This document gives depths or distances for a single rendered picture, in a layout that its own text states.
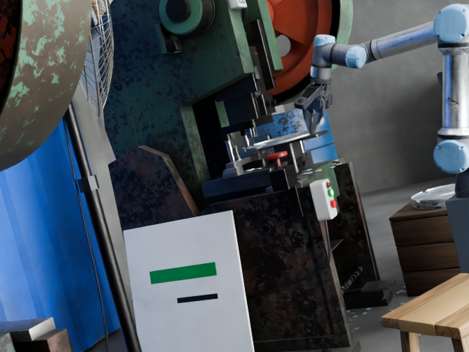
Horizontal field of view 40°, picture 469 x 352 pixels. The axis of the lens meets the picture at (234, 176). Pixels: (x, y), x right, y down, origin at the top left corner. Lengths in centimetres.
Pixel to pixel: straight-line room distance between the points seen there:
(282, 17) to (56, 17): 181
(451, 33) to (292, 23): 94
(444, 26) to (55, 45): 131
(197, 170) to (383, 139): 350
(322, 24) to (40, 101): 175
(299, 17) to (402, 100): 300
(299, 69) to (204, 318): 113
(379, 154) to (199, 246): 361
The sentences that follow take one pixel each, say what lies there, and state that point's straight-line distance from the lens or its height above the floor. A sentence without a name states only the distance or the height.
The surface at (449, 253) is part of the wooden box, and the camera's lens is 278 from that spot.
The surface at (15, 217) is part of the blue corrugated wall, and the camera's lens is 306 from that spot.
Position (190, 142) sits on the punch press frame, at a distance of 254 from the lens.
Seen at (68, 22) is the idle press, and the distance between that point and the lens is 127.
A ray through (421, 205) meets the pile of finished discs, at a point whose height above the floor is 37.
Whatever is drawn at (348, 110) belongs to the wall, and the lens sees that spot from 591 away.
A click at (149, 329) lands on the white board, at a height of 20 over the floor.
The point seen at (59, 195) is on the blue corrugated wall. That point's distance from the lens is 332.
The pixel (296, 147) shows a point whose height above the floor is 74.
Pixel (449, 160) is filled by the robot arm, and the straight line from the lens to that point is 222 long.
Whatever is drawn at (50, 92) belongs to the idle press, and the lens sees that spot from 130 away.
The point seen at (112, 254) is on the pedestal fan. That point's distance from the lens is 195.
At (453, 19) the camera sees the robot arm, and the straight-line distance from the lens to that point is 218.
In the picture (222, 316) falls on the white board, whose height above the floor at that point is 22.
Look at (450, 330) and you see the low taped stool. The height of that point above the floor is 32.
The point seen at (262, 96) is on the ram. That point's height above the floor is 97.
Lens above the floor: 90
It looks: 5 degrees down
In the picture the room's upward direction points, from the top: 14 degrees counter-clockwise
